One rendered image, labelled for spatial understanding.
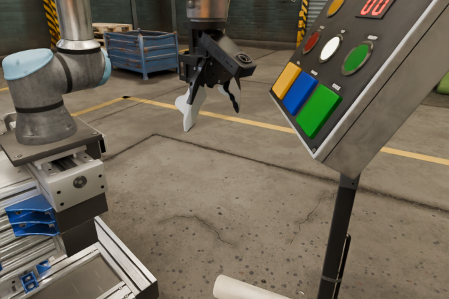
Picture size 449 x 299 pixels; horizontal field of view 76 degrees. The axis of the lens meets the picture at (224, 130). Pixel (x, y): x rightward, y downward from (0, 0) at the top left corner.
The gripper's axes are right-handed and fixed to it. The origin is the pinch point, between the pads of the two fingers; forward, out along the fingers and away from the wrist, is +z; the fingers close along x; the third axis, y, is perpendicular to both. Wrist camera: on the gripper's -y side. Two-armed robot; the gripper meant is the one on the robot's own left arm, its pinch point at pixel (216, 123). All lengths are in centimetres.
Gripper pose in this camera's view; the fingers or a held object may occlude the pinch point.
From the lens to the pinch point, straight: 60.0
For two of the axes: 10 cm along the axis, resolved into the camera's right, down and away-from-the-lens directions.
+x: -7.0, 2.9, -6.5
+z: 0.0, 9.1, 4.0
